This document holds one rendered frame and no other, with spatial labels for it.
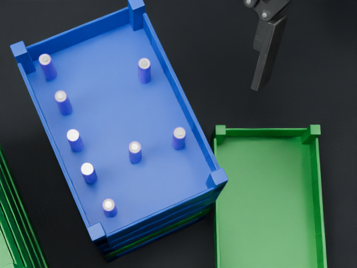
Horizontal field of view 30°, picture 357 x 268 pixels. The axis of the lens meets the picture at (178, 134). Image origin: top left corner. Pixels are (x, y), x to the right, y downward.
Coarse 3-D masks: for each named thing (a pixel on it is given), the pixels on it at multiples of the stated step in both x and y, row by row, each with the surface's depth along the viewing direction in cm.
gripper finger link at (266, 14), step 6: (276, 0) 59; (282, 0) 58; (288, 0) 58; (270, 6) 59; (276, 6) 59; (282, 6) 59; (264, 12) 60; (270, 12) 60; (276, 12) 59; (264, 18) 60; (270, 18) 60
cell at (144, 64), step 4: (140, 60) 95; (144, 60) 95; (148, 60) 95; (140, 64) 95; (144, 64) 95; (148, 64) 95; (140, 68) 95; (144, 68) 95; (148, 68) 95; (140, 72) 97; (144, 72) 96; (148, 72) 97; (140, 76) 98; (144, 76) 98; (148, 76) 98; (140, 80) 100; (144, 80) 100; (148, 80) 100
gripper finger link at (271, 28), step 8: (280, 16) 61; (272, 24) 60; (280, 24) 61; (272, 32) 60; (280, 32) 62; (264, 40) 61; (272, 40) 61; (280, 40) 63; (264, 48) 61; (272, 48) 62; (264, 56) 61; (272, 56) 63; (264, 64) 62; (272, 64) 64; (256, 72) 62; (264, 72) 63; (256, 80) 63; (264, 80) 64; (256, 88) 63
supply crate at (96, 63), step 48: (48, 48) 99; (96, 48) 102; (144, 48) 102; (48, 96) 100; (96, 96) 100; (144, 96) 101; (96, 144) 98; (144, 144) 99; (192, 144) 99; (96, 192) 96; (144, 192) 97; (192, 192) 97; (96, 240) 88
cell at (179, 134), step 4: (176, 128) 93; (180, 128) 93; (176, 132) 93; (180, 132) 93; (184, 132) 93; (176, 136) 93; (180, 136) 93; (184, 136) 93; (172, 140) 96; (176, 140) 94; (180, 140) 93; (184, 140) 96; (172, 144) 98; (176, 144) 96; (180, 144) 96; (176, 148) 98; (180, 148) 98
